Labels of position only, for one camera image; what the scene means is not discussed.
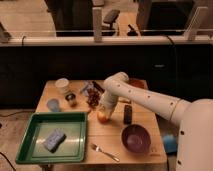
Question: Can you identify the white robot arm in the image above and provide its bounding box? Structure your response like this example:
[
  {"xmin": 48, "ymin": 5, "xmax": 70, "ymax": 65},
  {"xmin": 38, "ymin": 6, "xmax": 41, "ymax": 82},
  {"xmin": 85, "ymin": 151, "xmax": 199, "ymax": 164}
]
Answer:
[{"xmin": 100, "ymin": 72, "xmax": 213, "ymax": 171}]

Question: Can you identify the yellow red apple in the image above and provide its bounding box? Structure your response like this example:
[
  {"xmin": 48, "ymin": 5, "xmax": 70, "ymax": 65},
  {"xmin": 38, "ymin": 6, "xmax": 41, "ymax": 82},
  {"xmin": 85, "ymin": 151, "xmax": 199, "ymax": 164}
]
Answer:
[{"xmin": 97, "ymin": 111, "xmax": 108, "ymax": 123}]

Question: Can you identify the red bowl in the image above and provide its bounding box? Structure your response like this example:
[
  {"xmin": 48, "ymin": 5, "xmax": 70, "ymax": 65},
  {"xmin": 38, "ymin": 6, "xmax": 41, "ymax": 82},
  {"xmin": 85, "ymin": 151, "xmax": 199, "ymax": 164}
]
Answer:
[{"xmin": 129, "ymin": 78, "xmax": 144, "ymax": 88}]

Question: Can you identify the silver fork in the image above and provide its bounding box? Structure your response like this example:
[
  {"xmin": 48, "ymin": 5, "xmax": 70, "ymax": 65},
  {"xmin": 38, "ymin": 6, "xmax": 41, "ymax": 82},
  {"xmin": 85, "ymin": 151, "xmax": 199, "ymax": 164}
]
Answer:
[{"xmin": 90, "ymin": 143, "xmax": 120, "ymax": 162}]

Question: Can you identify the black remote control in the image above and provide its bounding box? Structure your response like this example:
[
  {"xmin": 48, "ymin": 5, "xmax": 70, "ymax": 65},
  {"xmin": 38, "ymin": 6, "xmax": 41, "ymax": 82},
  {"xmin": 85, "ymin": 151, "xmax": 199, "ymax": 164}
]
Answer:
[{"xmin": 123, "ymin": 105, "xmax": 132, "ymax": 124}]

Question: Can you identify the snack bag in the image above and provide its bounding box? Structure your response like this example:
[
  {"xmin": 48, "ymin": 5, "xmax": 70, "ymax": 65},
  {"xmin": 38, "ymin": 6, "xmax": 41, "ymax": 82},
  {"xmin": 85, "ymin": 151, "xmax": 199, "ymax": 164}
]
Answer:
[{"xmin": 80, "ymin": 81, "xmax": 94, "ymax": 97}]

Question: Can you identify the bunch of dark grapes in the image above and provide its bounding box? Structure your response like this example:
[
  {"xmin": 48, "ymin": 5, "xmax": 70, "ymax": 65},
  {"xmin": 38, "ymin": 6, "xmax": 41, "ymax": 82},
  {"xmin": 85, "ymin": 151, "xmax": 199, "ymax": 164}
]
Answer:
[{"xmin": 87, "ymin": 89, "xmax": 100, "ymax": 108}]

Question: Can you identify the purple bowl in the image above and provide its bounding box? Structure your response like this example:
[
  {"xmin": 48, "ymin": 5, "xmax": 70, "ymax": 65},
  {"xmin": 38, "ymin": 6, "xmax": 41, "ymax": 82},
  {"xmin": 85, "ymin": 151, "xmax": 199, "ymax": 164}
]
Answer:
[{"xmin": 121, "ymin": 124, "xmax": 151, "ymax": 154}]

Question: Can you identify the white paper cup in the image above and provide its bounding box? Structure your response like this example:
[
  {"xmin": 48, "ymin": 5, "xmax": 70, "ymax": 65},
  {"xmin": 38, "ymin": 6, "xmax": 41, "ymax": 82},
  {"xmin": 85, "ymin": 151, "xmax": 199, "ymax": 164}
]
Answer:
[{"xmin": 55, "ymin": 78, "xmax": 69, "ymax": 94}]

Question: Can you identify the small metal cup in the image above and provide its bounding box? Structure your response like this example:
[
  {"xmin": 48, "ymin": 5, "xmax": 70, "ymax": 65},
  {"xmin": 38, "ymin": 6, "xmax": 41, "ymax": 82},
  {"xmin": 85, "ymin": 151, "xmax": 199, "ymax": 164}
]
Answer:
[{"xmin": 65, "ymin": 93, "xmax": 77, "ymax": 107}]

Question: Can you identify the blue sponge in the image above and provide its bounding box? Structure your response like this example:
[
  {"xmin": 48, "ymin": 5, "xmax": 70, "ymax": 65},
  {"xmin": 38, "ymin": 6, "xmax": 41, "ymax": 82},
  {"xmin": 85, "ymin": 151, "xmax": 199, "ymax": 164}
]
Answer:
[{"xmin": 43, "ymin": 129, "xmax": 66, "ymax": 152}]

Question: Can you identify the black office chair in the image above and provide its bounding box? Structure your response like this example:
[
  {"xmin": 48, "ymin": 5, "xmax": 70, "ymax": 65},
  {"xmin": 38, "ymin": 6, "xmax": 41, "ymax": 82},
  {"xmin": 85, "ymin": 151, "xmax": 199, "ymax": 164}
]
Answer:
[{"xmin": 102, "ymin": 9, "xmax": 120, "ymax": 36}]

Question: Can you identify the green plastic tray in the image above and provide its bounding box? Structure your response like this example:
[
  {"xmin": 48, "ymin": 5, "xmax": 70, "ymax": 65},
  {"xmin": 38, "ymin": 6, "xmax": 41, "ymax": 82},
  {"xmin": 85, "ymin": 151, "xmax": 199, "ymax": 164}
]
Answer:
[{"xmin": 16, "ymin": 112, "xmax": 87, "ymax": 164}]

